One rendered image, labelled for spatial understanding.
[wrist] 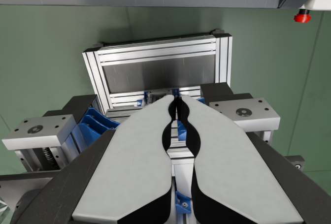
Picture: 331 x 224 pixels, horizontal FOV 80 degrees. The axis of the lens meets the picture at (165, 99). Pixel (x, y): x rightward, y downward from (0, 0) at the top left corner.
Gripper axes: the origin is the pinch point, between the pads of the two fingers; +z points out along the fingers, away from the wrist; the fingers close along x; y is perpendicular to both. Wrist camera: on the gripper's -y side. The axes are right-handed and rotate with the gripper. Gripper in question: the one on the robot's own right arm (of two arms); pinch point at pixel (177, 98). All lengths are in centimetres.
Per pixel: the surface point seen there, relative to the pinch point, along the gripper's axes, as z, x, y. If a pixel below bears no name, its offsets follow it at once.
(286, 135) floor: 124, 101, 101
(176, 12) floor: 124, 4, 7
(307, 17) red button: 42, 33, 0
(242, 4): 28.8, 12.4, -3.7
